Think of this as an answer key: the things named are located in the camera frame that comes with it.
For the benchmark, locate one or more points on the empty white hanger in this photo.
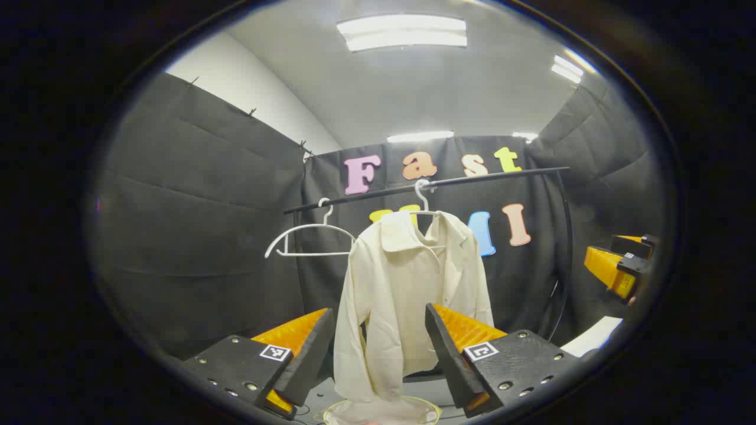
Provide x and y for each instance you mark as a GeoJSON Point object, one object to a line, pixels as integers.
{"type": "Point", "coordinates": [326, 217]}

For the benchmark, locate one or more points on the large ceiling light panel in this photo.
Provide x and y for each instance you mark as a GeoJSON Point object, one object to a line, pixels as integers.
{"type": "Point", "coordinates": [401, 32]}

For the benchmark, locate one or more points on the black backdrop cloth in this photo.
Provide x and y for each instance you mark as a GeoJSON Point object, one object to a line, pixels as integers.
{"type": "Point", "coordinates": [207, 206]}

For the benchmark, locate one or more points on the cream collared shirt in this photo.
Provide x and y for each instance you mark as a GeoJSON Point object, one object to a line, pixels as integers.
{"type": "Point", "coordinates": [401, 283]}

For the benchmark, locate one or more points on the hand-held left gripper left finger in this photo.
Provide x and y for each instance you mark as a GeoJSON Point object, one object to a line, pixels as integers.
{"type": "Point", "coordinates": [307, 366]}

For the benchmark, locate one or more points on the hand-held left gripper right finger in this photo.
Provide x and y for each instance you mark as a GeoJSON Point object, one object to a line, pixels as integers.
{"type": "Point", "coordinates": [452, 366]}

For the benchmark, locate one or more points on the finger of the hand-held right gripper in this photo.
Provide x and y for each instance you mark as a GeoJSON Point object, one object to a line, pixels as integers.
{"type": "Point", "coordinates": [635, 245]}
{"type": "Point", "coordinates": [608, 268]}

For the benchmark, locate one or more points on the round cream laundry hamper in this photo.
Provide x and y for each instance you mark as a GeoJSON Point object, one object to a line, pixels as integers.
{"type": "Point", "coordinates": [354, 413]}

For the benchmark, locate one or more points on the white flat board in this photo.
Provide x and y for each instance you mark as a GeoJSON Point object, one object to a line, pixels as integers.
{"type": "Point", "coordinates": [593, 336]}

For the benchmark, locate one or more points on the small ceiling light panel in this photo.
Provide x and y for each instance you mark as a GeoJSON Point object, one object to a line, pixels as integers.
{"type": "Point", "coordinates": [567, 69]}
{"type": "Point", "coordinates": [524, 136]}

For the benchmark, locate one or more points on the white hanger holding shirt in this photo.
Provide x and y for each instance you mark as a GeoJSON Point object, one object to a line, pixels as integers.
{"type": "Point", "coordinates": [423, 203]}

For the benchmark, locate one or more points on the long ceiling light panel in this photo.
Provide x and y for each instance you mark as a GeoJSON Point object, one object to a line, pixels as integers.
{"type": "Point", "coordinates": [419, 137]}

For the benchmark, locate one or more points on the black clothes rack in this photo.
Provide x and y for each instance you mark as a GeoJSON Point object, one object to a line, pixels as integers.
{"type": "Point", "coordinates": [366, 195]}

